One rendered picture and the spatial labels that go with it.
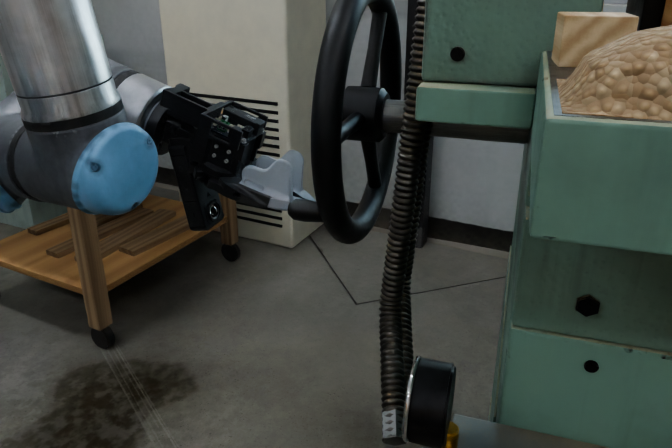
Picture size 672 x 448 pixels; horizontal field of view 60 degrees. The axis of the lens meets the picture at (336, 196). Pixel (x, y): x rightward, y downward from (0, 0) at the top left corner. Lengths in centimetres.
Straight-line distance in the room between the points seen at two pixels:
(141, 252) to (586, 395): 148
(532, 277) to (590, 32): 17
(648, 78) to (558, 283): 20
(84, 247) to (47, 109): 102
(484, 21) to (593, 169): 24
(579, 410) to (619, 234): 24
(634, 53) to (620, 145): 5
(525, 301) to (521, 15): 22
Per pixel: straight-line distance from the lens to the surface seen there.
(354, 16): 55
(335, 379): 152
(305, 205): 63
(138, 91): 71
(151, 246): 182
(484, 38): 50
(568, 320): 46
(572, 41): 42
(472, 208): 213
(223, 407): 147
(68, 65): 56
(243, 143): 65
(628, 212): 29
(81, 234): 156
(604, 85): 29
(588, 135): 28
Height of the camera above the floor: 96
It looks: 22 degrees down
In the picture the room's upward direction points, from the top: straight up
